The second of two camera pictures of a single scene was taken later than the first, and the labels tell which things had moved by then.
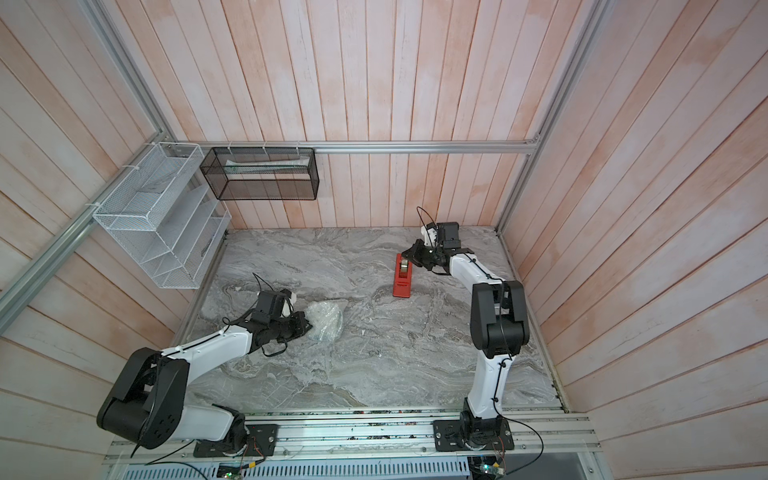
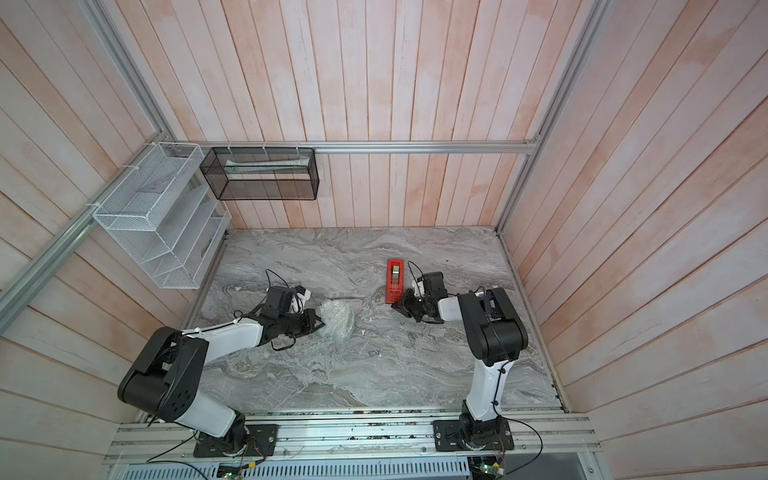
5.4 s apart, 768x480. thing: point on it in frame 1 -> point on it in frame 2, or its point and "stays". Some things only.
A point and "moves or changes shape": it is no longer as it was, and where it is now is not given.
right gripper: [417, 249] -> [405, 307]
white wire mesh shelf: [166, 215] stays
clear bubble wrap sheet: [326, 320] moves or changes shape
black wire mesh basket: [262, 173] stays
